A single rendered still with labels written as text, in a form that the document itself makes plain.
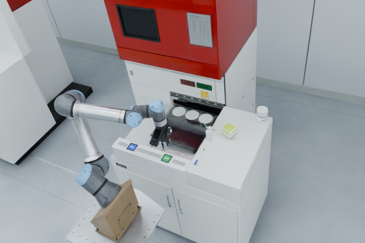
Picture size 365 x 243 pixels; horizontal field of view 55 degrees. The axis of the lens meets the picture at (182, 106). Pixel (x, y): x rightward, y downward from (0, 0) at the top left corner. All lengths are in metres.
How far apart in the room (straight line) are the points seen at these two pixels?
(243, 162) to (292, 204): 1.10
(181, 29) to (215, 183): 0.95
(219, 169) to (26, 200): 2.11
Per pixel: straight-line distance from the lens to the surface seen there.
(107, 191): 1.98
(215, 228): 2.53
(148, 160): 2.25
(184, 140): 2.39
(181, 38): 2.25
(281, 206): 3.14
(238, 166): 2.13
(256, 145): 2.25
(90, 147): 2.08
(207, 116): 2.53
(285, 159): 3.45
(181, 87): 2.58
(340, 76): 3.96
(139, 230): 2.14
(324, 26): 3.68
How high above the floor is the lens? 2.64
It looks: 41 degrees down
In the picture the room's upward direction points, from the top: 9 degrees counter-clockwise
